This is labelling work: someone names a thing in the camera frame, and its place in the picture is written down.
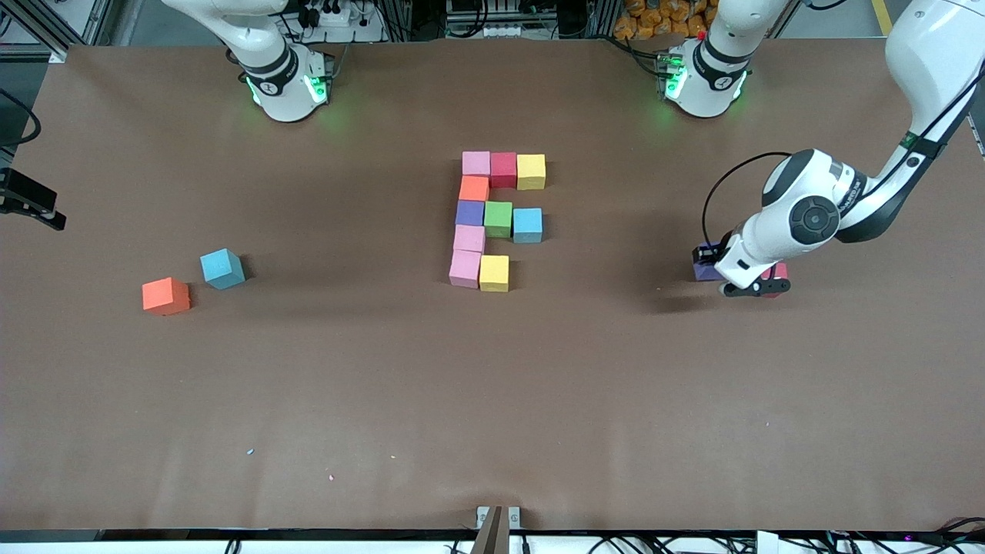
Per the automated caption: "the blue foam cube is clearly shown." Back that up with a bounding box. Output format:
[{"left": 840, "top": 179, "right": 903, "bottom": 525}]
[
  {"left": 513, "top": 208, "right": 543, "bottom": 245},
  {"left": 200, "top": 248, "right": 246, "bottom": 291}
]

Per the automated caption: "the yellow foam cube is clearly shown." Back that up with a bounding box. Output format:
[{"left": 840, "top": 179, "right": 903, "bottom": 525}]
[
  {"left": 516, "top": 154, "right": 547, "bottom": 191},
  {"left": 479, "top": 255, "right": 511, "bottom": 293}
]

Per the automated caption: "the green foam cube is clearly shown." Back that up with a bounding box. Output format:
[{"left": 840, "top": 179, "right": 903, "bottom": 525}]
[{"left": 483, "top": 201, "right": 514, "bottom": 239}]

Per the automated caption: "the red foam cube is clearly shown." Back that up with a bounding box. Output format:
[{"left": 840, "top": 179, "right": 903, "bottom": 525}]
[
  {"left": 490, "top": 152, "right": 519, "bottom": 190},
  {"left": 758, "top": 262, "right": 790, "bottom": 299}
]

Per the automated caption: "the bag of orange snacks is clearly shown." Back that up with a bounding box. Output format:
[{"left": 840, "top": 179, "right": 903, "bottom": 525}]
[{"left": 613, "top": 0, "right": 710, "bottom": 41}]

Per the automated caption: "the black equipment rack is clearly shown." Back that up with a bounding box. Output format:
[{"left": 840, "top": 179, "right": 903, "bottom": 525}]
[{"left": 442, "top": 0, "right": 610, "bottom": 41}]

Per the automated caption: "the large white power strip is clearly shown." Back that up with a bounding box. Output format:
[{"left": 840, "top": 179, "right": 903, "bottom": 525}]
[{"left": 304, "top": 8, "right": 386, "bottom": 43}]

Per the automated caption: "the aluminium frame profile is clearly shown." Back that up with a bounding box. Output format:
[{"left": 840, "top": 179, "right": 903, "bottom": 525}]
[
  {"left": 923, "top": 0, "right": 985, "bottom": 58},
  {"left": 0, "top": 0, "right": 116, "bottom": 64}
]

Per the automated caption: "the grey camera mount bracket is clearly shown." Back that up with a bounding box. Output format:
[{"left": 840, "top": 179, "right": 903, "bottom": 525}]
[{"left": 476, "top": 506, "right": 522, "bottom": 554}]

